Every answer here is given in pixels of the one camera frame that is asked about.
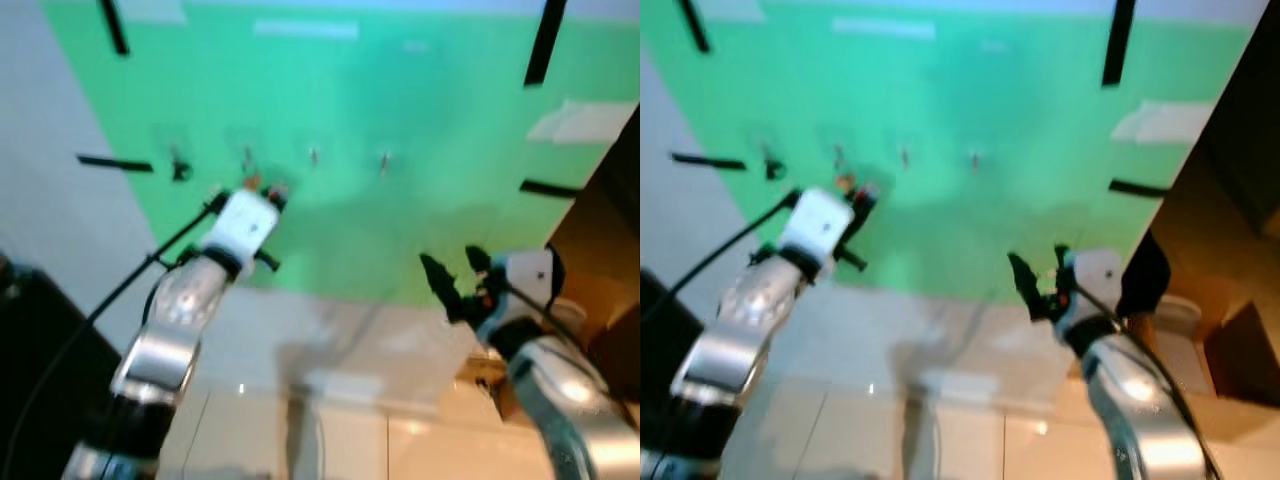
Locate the keys with orange tag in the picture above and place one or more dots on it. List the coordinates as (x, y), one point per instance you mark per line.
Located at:
(845, 183)
(251, 183)

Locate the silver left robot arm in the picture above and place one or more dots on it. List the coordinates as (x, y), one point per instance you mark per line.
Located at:
(160, 350)
(715, 365)

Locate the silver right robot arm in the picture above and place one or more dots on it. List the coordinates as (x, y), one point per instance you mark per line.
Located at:
(565, 400)
(1135, 395)

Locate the white round container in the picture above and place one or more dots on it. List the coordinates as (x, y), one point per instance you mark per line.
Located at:
(570, 315)
(1178, 318)

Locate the black key bunch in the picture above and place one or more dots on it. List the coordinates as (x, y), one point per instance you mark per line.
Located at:
(181, 170)
(771, 168)

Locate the brown wooden furniture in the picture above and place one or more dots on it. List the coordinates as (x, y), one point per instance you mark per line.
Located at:
(610, 260)
(1230, 250)

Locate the long white tape strip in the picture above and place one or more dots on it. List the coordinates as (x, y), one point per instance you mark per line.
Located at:
(884, 29)
(305, 28)

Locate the black cabinet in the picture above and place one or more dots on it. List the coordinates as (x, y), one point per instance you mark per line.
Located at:
(658, 340)
(40, 360)

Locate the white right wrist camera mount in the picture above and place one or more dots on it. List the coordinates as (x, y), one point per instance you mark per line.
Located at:
(1095, 275)
(525, 275)

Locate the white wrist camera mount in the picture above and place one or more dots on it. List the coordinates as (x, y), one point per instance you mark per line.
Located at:
(525, 275)
(1095, 275)
(240, 225)
(817, 225)

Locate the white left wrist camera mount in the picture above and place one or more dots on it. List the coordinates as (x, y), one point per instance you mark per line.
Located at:
(817, 225)
(240, 225)

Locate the clear adhesive wall hook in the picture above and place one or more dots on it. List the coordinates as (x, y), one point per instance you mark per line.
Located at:
(176, 142)
(766, 142)
(975, 160)
(313, 155)
(905, 157)
(384, 160)
(247, 152)
(838, 150)

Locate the green wall board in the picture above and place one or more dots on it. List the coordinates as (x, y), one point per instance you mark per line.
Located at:
(400, 110)
(1000, 110)

